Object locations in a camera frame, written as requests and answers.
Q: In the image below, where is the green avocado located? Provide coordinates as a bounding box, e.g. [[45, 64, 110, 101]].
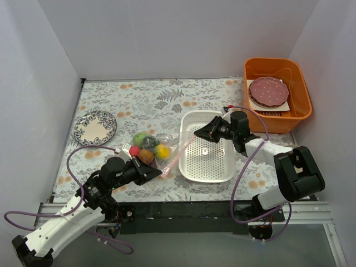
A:
[[141, 135, 161, 150]]

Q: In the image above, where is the brown kiwi fruit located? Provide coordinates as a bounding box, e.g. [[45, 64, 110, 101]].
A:
[[139, 149, 155, 165]]

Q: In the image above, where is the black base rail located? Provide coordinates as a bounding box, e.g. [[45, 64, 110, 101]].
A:
[[86, 200, 285, 235]]

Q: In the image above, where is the white square plate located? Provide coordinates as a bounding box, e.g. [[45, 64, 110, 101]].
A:
[[247, 80, 290, 112]]

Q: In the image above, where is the aluminium frame rail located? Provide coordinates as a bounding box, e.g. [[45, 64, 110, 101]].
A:
[[22, 202, 348, 267]]

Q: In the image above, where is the green custard apple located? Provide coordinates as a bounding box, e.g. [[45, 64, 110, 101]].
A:
[[132, 132, 147, 147]]

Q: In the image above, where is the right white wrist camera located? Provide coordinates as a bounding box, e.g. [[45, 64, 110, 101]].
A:
[[221, 105, 233, 123]]

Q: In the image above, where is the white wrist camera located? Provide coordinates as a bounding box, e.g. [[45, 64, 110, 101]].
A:
[[221, 105, 233, 123], [115, 142, 132, 161]]

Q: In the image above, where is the clear zip top bag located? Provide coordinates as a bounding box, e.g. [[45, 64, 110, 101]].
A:
[[123, 131, 195, 178]]

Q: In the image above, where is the blue floral plate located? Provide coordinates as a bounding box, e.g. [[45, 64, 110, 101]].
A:
[[73, 110, 117, 146]]

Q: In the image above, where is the yellow fruit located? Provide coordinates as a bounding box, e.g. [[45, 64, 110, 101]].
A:
[[155, 144, 171, 160]]

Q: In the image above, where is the orange plastic tub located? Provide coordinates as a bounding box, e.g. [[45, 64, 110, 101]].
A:
[[241, 57, 312, 134]]

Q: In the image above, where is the pink polka dot plate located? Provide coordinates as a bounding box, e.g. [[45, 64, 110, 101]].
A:
[[248, 77, 289, 108]]

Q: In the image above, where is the floral tablecloth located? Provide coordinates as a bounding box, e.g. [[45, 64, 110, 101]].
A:
[[53, 77, 278, 203]]

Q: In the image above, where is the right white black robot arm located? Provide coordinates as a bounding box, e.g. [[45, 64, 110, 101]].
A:
[[194, 111, 325, 221]]

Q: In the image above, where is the white perforated plastic basket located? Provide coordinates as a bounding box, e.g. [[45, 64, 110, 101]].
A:
[[179, 110, 236, 183]]

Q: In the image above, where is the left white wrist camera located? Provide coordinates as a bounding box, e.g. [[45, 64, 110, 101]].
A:
[[115, 142, 132, 161]]

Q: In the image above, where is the red apple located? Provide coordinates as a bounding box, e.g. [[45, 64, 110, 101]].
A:
[[129, 146, 141, 156]]

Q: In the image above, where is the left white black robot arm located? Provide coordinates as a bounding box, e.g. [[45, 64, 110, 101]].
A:
[[12, 157, 162, 266]]

